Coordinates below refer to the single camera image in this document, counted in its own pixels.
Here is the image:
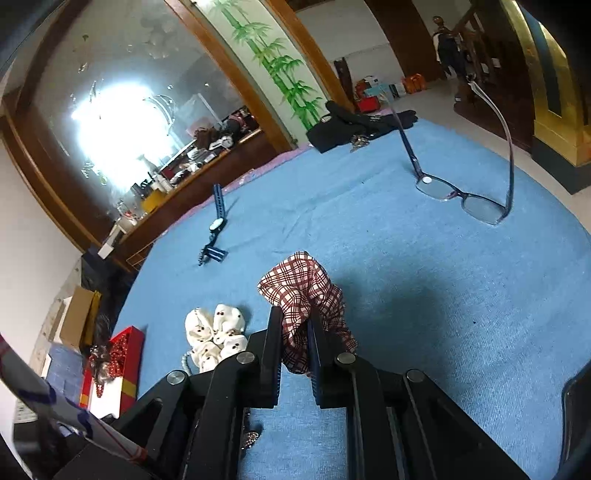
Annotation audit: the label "rhinestone hair clip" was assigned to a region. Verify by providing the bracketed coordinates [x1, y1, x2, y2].
[240, 409, 263, 453]

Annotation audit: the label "white dotted scrunchie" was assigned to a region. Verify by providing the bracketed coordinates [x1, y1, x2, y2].
[181, 304, 249, 375]

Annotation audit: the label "red plaid scrunchie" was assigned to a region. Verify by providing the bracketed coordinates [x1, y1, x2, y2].
[257, 251, 358, 374]

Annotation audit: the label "red polka dot scrunchie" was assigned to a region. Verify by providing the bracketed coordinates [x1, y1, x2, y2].
[89, 334, 128, 398]

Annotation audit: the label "red white gift box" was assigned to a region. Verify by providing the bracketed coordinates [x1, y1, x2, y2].
[78, 326, 144, 418]

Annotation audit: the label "blue plaid shirt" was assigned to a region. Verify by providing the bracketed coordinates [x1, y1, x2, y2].
[46, 343, 84, 405]

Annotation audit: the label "cardboard box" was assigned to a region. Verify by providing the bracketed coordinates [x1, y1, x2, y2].
[49, 286, 102, 353]

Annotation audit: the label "blue light bedspread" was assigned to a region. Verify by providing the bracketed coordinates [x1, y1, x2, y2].
[117, 120, 590, 479]

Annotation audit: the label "white flat box on counter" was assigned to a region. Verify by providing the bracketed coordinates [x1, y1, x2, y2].
[97, 224, 125, 259]

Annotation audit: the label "blue striped wristwatch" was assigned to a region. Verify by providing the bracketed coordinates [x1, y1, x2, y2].
[198, 184, 228, 266]

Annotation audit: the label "yellow box on counter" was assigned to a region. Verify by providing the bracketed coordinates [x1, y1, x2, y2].
[140, 190, 166, 213]

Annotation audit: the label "wooden dresser counter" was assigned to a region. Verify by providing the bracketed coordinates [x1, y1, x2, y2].
[109, 130, 293, 271]

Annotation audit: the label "black clothing pile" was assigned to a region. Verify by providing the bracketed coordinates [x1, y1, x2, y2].
[307, 100, 418, 153]

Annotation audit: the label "blue frame eyeglasses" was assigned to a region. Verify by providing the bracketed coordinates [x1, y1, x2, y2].
[380, 78, 516, 226]

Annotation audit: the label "bamboo wall painting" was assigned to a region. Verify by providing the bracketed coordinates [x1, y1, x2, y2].
[213, 1, 324, 132]

